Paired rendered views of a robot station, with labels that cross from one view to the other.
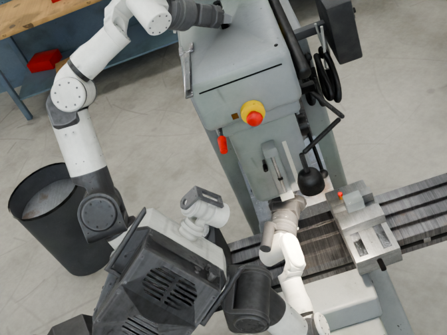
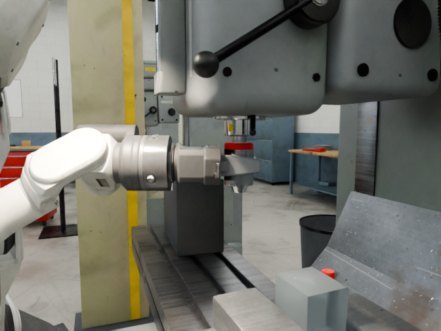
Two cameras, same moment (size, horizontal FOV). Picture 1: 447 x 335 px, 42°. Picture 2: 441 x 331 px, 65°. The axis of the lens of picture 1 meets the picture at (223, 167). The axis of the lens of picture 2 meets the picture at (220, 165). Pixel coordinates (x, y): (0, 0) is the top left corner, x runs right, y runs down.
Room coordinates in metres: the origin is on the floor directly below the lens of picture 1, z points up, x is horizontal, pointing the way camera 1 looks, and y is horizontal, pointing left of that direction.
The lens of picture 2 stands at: (1.10, -0.62, 1.29)
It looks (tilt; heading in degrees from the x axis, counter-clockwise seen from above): 6 degrees down; 61
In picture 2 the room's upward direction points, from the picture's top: straight up
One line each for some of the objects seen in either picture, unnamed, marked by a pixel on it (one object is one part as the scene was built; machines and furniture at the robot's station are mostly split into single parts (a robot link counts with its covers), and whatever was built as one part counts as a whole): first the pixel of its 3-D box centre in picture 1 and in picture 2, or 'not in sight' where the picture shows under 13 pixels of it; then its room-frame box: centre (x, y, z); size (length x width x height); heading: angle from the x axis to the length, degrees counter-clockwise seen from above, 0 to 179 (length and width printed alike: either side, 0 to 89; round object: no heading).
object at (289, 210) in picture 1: (285, 215); (182, 165); (1.32, -0.12, 1.23); 0.13 x 0.12 x 0.10; 62
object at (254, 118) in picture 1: (254, 117); not in sight; (1.15, -0.12, 1.76); 0.04 x 0.03 x 0.04; 81
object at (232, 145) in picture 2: not in sight; (239, 145); (1.40, -0.16, 1.26); 0.05 x 0.05 x 0.01
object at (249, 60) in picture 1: (233, 48); not in sight; (1.41, -0.16, 1.81); 0.47 x 0.26 x 0.16; 171
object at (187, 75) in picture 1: (187, 69); not in sight; (1.26, -0.02, 1.89); 0.24 x 0.04 x 0.01; 168
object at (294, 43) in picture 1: (285, 32); not in sight; (1.41, -0.31, 1.79); 0.45 x 0.04 x 0.04; 171
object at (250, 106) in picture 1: (252, 111); not in sight; (1.17, -0.12, 1.76); 0.06 x 0.02 x 0.06; 81
